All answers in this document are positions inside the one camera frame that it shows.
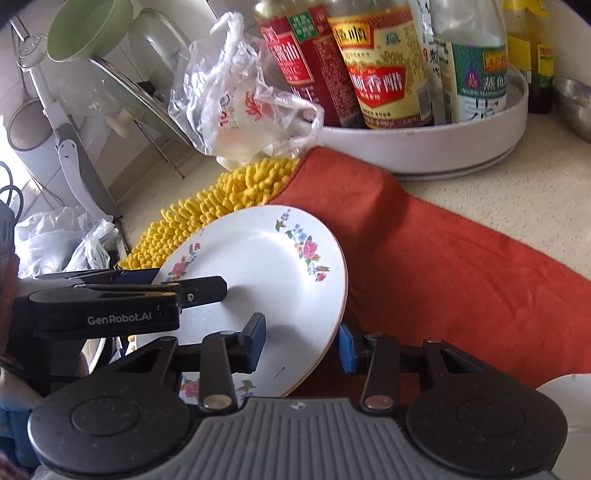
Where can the white floral plate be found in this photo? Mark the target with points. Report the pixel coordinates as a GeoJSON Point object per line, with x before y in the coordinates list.
{"type": "Point", "coordinates": [277, 272]}

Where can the small clear plastic bag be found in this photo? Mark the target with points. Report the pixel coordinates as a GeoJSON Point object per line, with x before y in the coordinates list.
{"type": "Point", "coordinates": [94, 249]}

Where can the stainless steel bowl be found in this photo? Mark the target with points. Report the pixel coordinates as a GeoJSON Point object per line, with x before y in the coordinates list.
{"type": "Point", "coordinates": [575, 104]}

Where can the white plastic utensil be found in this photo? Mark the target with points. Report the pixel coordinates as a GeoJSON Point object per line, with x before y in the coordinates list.
{"type": "Point", "coordinates": [69, 147]}

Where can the clear glass bowl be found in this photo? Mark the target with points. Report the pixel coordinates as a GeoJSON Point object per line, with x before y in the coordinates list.
{"type": "Point", "coordinates": [159, 44]}

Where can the green bowl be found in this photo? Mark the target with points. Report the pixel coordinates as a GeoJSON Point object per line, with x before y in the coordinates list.
{"type": "Point", "coordinates": [90, 30]}

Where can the yellow cap sauce bottle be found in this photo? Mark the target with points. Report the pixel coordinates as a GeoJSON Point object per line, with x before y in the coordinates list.
{"type": "Point", "coordinates": [535, 60]}

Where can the white plate edge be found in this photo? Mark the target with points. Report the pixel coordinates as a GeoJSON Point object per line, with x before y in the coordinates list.
{"type": "Point", "coordinates": [570, 415]}

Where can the white printed packet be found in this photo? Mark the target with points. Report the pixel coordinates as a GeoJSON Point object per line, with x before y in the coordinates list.
{"type": "Point", "coordinates": [427, 55]}

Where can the yellow label vinegar bottle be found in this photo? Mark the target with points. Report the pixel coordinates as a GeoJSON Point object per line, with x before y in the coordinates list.
{"type": "Point", "coordinates": [388, 83]}

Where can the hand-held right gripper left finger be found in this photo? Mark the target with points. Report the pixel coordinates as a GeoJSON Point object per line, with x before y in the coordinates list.
{"type": "Point", "coordinates": [255, 344]}

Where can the yellow chenille mat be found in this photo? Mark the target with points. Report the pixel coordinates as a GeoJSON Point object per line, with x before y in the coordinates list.
{"type": "Point", "coordinates": [217, 207]}

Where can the person's left hand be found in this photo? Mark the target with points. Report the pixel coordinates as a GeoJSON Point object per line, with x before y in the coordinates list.
{"type": "Point", "coordinates": [16, 385]}

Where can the white round condiment rack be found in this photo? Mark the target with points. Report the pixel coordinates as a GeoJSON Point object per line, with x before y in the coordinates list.
{"type": "Point", "coordinates": [415, 147]}

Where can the orange cloth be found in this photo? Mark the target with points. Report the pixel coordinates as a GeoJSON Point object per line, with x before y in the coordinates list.
{"type": "Point", "coordinates": [438, 267]}

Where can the clear crumpled plastic bag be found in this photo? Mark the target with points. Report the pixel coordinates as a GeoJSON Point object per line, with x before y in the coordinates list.
{"type": "Point", "coordinates": [240, 106]}

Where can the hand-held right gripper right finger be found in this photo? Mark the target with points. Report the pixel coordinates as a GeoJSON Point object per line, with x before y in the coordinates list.
{"type": "Point", "coordinates": [347, 353]}

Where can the metal mesh strainer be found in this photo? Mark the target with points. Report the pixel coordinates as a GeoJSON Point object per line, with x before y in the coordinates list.
{"type": "Point", "coordinates": [30, 124]}

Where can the red label sauce bottle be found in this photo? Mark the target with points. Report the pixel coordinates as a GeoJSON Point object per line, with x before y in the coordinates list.
{"type": "Point", "coordinates": [314, 60]}

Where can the white plastic bag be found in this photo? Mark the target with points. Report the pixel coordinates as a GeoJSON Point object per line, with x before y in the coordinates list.
{"type": "Point", "coordinates": [44, 235]}

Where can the glass pot lid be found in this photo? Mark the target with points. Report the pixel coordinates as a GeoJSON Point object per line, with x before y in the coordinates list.
{"type": "Point", "coordinates": [138, 106]}

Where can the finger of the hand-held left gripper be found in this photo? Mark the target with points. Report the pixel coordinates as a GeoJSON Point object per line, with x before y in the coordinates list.
{"type": "Point", "coordinates": [136, 277]}
{"type": "Point", "coordinates": [205, 290]}

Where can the purple label sauce bottle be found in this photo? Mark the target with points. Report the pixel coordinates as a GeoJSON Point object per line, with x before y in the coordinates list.
{"type": "Point", "coordinates": [478, 78]}

